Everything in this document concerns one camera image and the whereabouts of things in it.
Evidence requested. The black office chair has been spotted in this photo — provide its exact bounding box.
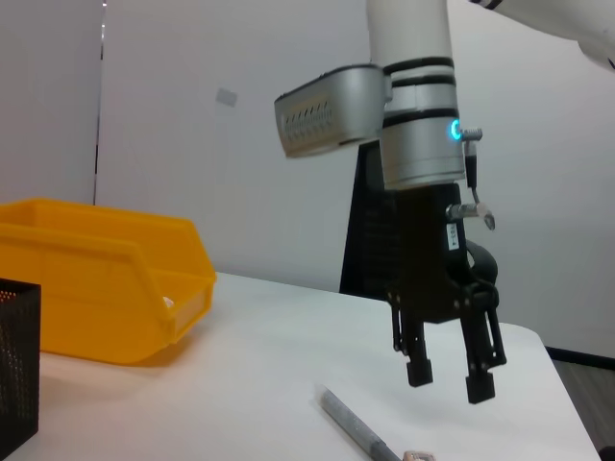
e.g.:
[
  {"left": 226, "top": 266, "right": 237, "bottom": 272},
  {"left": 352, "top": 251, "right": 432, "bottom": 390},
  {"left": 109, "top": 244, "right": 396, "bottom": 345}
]
[{"left": 338, "top": 140, "right": 501, "bottom": 303}]

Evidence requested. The right wrist camera silver housing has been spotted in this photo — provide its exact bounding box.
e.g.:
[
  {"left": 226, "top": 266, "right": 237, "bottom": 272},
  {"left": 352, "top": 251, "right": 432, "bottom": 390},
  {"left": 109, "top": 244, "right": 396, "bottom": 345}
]
[{"left": 274, "top": 63, "right": 396, "bottom": 160}]

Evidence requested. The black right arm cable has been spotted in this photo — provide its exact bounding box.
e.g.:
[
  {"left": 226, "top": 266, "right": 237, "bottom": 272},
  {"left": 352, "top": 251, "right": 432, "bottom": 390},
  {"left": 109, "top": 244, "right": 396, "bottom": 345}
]
[{"left": 445, "top": 126, "right": 497, "bottom": 231}]

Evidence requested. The yellow plastic storage bin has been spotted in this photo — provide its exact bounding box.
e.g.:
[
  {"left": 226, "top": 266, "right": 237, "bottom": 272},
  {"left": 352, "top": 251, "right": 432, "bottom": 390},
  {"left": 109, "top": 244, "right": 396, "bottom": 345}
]
[{"left": 0, "top": 197, "right": 218, "bottom": 368}]

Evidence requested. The white partition board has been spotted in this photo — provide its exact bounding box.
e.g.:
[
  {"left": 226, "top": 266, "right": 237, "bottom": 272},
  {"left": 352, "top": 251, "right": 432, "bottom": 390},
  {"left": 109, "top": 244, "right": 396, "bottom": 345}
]
[{"left": 93, "top": 0, "right": 385, "bottom": 295}]

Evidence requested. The black mesh pen holder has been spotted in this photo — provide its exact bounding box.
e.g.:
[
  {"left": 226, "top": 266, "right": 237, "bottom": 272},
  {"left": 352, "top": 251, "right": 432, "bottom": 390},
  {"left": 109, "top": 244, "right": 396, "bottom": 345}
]
[{"left": 0, "top": 277, "right": 42, "bottom": 460}]

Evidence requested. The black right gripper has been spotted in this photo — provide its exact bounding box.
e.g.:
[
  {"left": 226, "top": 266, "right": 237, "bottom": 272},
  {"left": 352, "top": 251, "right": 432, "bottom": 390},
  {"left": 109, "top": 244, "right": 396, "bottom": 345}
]
[{"left": 383, "top": 182, "right": 508, "bottom": 405}]

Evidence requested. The grey marker pen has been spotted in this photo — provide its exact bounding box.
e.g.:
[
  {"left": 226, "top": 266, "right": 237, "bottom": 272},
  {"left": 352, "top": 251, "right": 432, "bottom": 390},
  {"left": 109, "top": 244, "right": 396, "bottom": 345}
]
[{"left": 317, "top": 383, "right": 403, "bottom": 461}]

